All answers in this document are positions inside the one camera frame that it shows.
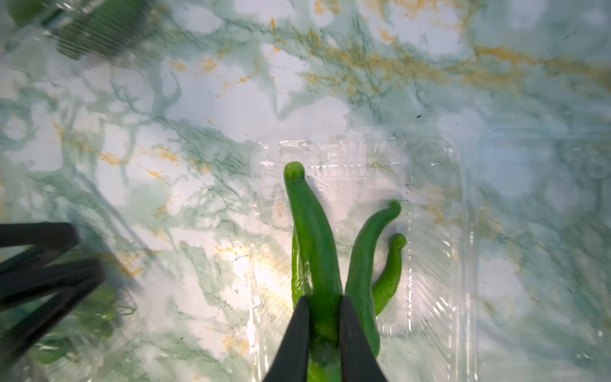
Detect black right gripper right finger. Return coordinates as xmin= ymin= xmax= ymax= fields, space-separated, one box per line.
xmin=339 ymin=296 xmax=388 ymax=382

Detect curved green pepper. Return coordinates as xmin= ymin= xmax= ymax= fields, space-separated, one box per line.
xmin=345 ymin=200 xmax=401 ymax=357

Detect long green pepper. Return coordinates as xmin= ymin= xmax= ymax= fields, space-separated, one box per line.
xmin=283 ymin=162 xmax=343 ymax=381

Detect small green pepper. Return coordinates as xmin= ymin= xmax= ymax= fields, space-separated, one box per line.
xmin=372 ymin=233 xmax=407 ymax=316

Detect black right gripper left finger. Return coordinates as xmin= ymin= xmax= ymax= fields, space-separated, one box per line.
xmin=263 ymin=296 xmax=310 ymax=382

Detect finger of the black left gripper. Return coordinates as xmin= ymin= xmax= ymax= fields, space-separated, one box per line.
xmin=0 ymin=259 xmax=107 ymax=369
xmin=1 ymin=222 xmax=79 ymax=275

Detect green peppers in left container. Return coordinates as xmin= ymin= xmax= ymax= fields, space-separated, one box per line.
xmin=29 ymin=286 xmax=119 ymax=364

